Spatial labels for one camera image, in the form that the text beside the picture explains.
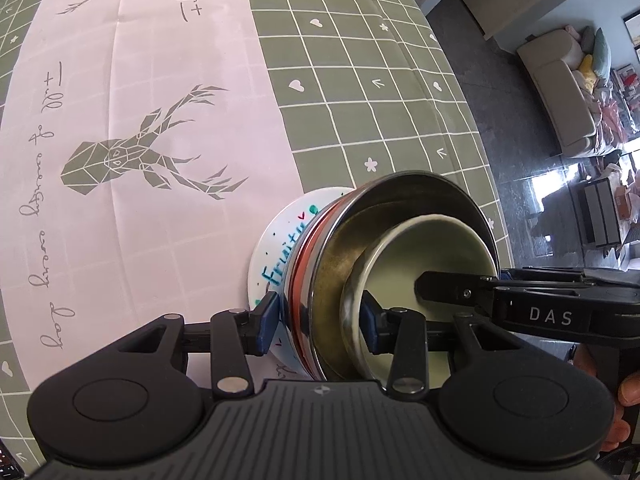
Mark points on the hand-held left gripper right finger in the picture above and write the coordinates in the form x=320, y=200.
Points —
x=370, y=325

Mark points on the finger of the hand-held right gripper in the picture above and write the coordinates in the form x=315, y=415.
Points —
x=450, y=287
x=540, y=276

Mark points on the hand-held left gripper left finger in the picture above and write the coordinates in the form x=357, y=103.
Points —
x=268, y=322

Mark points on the blue steel bowl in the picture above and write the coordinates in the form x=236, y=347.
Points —
x=292, y=310

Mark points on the green ceramic bowl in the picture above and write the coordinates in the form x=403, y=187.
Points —
x=425, y=250

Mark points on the white painted fruit plate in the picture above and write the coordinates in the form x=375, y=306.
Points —
x=275, y=250

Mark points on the person's right hand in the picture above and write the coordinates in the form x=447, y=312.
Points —
x=630, y=392

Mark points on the grey black cabinet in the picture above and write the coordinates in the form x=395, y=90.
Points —
x=600, y=212

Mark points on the white deer table runner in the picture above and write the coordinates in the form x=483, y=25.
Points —
x=150, y=260

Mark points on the pile of pink bags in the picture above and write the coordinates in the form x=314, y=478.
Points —
x=617, y=115

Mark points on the beige sofa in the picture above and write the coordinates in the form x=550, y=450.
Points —
x=555, y=95

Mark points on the yellow cushion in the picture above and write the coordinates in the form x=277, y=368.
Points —
x=586, y=65

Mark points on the green checked tablecloth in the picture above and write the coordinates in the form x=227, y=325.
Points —
x=350, y=85

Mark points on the teal cushion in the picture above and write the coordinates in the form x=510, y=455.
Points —
x=601, y=52

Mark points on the framed picture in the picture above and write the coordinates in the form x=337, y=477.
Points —
x=632, y=35

